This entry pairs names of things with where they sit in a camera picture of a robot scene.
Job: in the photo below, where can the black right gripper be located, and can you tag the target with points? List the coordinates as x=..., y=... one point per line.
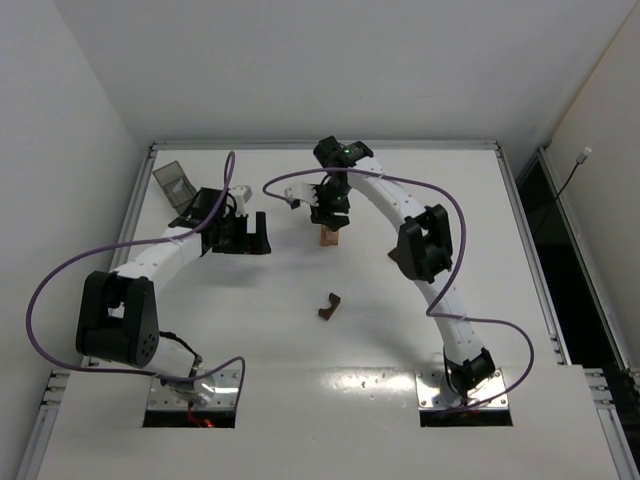
x=329, y=218

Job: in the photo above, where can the dark brown half-round block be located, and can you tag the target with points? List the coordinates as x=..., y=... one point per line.
x=394, y=256

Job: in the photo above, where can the clear smoky plastic box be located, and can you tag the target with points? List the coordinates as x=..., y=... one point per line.
x=175, y=185

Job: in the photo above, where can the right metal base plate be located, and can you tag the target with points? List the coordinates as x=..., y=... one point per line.
x=434, y=394

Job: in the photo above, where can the wide light wood block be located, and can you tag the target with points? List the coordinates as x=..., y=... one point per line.
x=328, y=233

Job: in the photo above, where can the dark brown arch block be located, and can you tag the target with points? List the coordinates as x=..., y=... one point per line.
x=327, y=312

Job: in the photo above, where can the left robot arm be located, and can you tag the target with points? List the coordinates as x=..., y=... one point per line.
x=118, y=318

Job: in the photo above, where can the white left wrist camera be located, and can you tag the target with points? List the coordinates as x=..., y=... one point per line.
x=241, y=194

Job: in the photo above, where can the long wood block plain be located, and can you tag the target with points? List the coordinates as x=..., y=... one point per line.
x=335, y=242

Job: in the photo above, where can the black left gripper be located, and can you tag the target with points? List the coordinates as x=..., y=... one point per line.
x=239, y=240

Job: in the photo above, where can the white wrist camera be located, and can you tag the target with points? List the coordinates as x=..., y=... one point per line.
x=301, y=193
x=241, y=194

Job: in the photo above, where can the metal base plate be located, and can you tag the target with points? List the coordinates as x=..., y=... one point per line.
x=434, y=394
x=217, y=392

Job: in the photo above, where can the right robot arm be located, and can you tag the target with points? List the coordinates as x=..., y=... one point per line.
x=423, y=252

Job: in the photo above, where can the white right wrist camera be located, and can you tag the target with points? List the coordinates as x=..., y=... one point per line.
x=301, y=193

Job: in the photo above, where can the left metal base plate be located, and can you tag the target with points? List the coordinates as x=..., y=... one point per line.
x=217, y=392

